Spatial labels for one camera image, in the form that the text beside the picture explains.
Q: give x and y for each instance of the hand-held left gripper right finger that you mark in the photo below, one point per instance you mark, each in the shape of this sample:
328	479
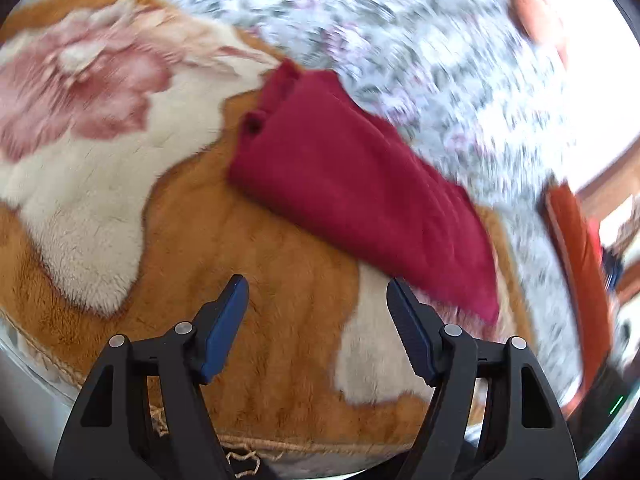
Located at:
417	332

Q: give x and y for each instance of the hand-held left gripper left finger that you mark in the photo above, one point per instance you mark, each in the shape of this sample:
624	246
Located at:
220	330

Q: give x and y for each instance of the dark red long-sleeved shirt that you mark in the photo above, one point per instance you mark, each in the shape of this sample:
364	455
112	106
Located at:
350	180

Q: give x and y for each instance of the orange floral plush blanket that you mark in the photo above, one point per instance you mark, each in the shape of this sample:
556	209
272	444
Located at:
200	230

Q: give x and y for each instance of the grey floral bedspread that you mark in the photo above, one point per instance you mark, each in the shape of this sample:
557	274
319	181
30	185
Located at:
400	35

